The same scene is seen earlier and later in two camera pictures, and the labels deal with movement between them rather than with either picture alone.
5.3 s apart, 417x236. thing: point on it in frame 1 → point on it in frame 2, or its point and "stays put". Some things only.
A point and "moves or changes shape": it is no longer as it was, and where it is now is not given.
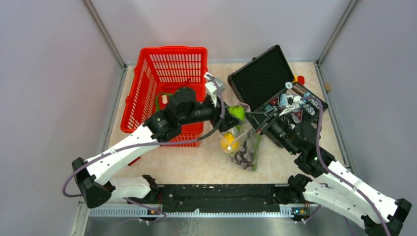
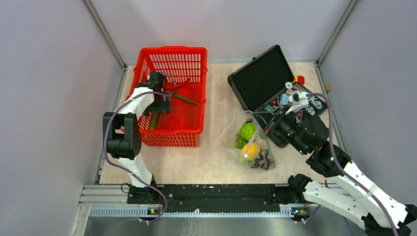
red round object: (301, 79) stays put
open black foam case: (265, 90) stays put
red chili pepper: (173, 87) stays put
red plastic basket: (159, 72) stays put
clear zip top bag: (242, 144) moves or changes shape
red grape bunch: (243, 158) → (265, 161)
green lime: (237, 111) → (248, 130)
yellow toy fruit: (229, 144) → (251, 151)
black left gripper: (228, 121) → (164, 106)
